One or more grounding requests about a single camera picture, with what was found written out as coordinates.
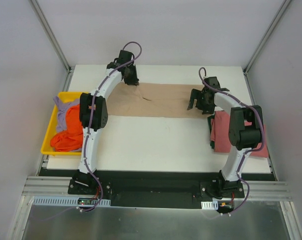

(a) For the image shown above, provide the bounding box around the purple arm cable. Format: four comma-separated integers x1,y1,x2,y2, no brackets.
198,66,266,221
75,41,143,213

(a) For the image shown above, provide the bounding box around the left white cable duct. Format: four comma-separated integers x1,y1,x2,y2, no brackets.
33,196,111,208

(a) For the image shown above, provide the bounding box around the right white cable duct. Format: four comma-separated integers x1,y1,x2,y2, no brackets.
201,200,219,211

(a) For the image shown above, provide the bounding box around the aluminium frame post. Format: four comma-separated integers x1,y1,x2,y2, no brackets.
28,0,72,73
243,0,293,76

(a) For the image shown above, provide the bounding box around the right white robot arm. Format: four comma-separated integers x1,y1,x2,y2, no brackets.
187,76,265,199

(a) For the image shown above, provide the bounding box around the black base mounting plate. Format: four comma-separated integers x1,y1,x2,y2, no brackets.
38,167,245,209

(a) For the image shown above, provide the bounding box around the orange t shirt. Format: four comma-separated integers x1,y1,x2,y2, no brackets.
50,103,84,153

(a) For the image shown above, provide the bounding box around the folded red t shirt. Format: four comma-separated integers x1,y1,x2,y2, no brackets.
210,110,269,159

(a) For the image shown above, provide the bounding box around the lilac t shirt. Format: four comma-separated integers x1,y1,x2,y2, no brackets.
52,95,81,152

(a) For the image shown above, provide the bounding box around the front aluminium rail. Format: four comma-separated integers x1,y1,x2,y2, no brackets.
22,176,293,202

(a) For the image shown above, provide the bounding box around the beige t shirt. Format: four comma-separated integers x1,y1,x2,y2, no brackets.
106,83,209,119

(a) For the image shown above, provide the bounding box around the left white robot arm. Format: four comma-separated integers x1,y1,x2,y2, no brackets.
68,49,139,195

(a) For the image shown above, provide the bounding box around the left aluminium frame post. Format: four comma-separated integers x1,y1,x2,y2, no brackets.
28,0,72,73

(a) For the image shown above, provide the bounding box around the white cable duct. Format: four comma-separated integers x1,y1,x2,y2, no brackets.
33,196,111,208
201,200,219,211

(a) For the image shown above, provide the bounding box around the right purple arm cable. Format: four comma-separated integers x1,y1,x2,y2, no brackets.
198,66,266,221

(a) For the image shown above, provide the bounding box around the yellow plastic bin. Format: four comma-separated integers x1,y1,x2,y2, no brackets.
40,91,82,156

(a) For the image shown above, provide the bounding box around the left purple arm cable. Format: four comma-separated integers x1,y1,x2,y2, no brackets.
75,41,143,213

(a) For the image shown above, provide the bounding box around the right aluminium frame post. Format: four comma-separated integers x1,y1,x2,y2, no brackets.
243,0,293,76

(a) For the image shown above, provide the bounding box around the dark green folded shirt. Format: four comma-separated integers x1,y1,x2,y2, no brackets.
207,115,215,150

